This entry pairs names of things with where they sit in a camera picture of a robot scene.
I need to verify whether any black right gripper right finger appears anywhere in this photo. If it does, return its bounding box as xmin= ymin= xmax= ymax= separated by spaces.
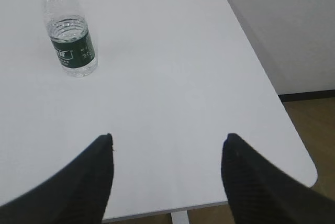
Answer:
xmin=221 ymin=133 xmax=334 ymax=223

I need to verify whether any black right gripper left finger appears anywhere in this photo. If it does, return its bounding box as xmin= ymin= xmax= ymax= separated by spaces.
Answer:
xmin=1 ymin=133 xmax=114 ymax=223

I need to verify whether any white table leg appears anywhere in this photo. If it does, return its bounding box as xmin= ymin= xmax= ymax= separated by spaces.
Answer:
xmin=171 ymin=210 xmax=190 ymax=224

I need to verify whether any clear water bottle green label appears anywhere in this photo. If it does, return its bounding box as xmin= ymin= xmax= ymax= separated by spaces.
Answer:
xmin=42 ymin=0 xmax=97 ymax=77

